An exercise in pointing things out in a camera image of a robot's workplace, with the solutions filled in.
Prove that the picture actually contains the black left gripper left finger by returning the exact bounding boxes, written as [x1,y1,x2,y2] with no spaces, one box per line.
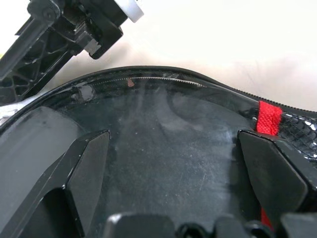
[0,128,111,238]

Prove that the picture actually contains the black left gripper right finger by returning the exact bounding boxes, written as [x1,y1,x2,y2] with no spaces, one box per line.
[237,129,317,220]

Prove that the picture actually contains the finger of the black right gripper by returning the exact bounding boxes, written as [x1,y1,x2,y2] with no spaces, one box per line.
[0,17,73,105]

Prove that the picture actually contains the black zippered paddle case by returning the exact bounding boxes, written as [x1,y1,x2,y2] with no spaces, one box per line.
[0,64,317,231]

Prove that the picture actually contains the black red table tennis paddle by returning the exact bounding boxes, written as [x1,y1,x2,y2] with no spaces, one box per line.
[0,81,263,238]

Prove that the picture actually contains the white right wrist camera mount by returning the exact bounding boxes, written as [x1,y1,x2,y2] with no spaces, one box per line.
[114,0,145,24]

